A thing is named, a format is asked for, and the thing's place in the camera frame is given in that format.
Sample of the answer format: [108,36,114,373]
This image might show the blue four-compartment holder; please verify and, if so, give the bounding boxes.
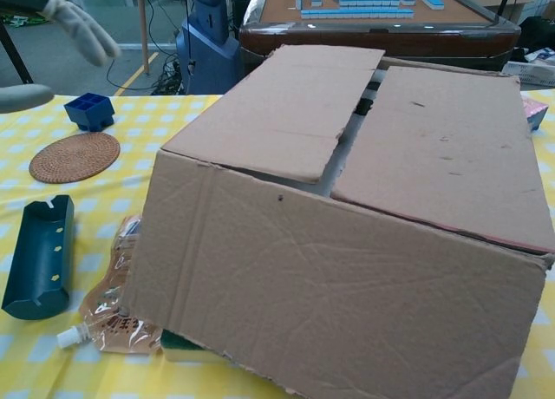
[63,93,116,134]

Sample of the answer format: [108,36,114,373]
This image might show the red cardboard box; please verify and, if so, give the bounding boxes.
[123,44,555,399]

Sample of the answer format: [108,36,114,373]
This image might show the black bag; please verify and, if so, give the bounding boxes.
[518,16,555,64]

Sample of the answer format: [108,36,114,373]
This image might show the round woven rattan coaster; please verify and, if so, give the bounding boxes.
[28,132,121,186]

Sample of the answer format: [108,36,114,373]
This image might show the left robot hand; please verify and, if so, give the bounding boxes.
[0,0,121,114]

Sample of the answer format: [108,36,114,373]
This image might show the wooden pole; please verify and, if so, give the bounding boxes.
[136,0,152,75]

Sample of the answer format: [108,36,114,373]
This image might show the brown mahjong table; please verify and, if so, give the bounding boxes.
[238,0,522,73]

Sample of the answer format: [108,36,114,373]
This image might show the tangled black floor cables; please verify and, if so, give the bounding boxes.
[151,54,188,95]

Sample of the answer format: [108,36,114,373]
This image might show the white plastic basket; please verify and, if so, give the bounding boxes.
[505,60,555,88]

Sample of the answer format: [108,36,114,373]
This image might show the clear refill pouch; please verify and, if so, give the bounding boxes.
[56,214,166,356]

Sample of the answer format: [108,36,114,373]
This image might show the dark teal paper tray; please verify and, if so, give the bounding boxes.
[1,193,75,321]

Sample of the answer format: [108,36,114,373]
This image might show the green yellow sponge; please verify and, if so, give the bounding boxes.
[160,327,227,363]

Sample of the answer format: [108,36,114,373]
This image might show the green plants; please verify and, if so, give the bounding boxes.
[0,10,49,28]

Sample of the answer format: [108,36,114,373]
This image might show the blue machine base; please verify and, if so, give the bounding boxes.
[175,0,242,95]

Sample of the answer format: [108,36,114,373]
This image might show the yellow checkered tablecloth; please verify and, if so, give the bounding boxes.
[0,89,555,399]

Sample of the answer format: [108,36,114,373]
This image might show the black table leg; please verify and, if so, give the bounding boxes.
[0,25,35,86]

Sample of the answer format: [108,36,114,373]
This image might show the white framed glass partition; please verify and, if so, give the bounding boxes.
[64,0,147,51]

